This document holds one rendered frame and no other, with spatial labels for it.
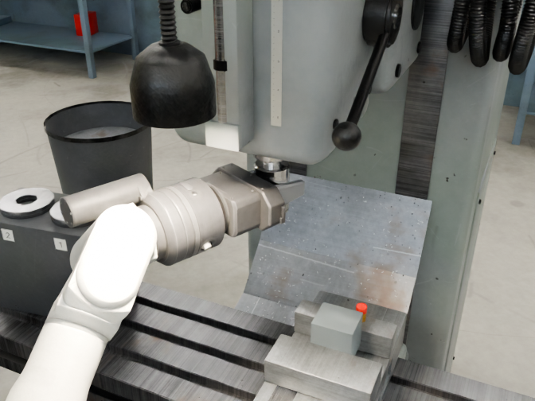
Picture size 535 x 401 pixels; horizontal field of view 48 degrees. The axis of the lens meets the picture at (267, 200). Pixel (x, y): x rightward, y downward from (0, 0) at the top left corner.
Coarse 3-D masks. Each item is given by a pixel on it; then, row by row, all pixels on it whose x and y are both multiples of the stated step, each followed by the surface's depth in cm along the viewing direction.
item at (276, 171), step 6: (258, 162) 77; (282, 162) 77; (288, 162) 77; (258, 168) 76; (264, 168) 76; (270, 168) 76; (276, 168) 76; (282, 168) 76; (288, 168) 77; (258, 174) 76; (264, 174) 76; (270, 174) 76; (276, 174) 76; (282, 174) 76
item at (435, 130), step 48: (432, 0) 95; (432, 48) 98; (384, 96) 106; (432, 96) 102; (480, 96) 99; (384, 144) 110; (432, 144) 106; (480, 144) 103; (432, 192) 110; (480, 192) 118; (432, 240) 114; (432, 288) 119; (432, 336) 124
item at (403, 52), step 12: (408, 0) 77; (420, 0) 82; (408, 12) 78; (420, 12) 83; (408, 24) 80; (420, 24) 87; (408, 36) 81; (420, 36) 89; (396, 48) 76; (408, 48) 83; (420, 48) 89; (384, 60) 76; (396, 60) 77; (408, 60) 84; (384, 72) 76; (396, 72) 78; (372, 84) 78; (384, 84) 77
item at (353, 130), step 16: (368, 0) 65; (384, 0) 65; (400, 0) 68; (368, 16) 65; (384, 16) 65; (400, 16) 68; (368, 32) 66; (384, 32) 66; (384, 48) 65; (368, 64) 64; (368, 80) 63; (352, 112) 61; (336, 128) 60; (352, 128) 59; (336, 144) 60; (352, 144) 59
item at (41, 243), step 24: (24, 192) 105; (48, 192) 105; (0, 216) 100; (24, 216) 99; (48, 216) 100; (0, 240) 100; (24, 240) 99; (48, 240) 97; (72, 240) 96; (0, 264) 103; (24, 264) 101; (48, 264) 100; (0, 288) 106; (24, 288) 104; (48, 288) 103; (48, 312) 105
